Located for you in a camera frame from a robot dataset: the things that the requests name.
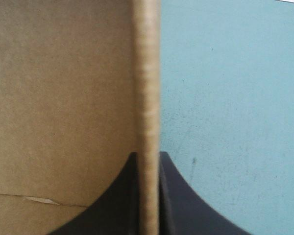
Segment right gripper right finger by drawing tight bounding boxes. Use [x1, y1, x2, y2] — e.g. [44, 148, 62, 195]
[158, 151, 251, 235]

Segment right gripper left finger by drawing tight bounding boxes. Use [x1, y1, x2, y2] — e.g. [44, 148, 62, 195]
[48, 151, 141, 235]

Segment brown cardboard box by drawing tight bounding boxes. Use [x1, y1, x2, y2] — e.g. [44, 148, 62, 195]
[0, 0, 162, 235]

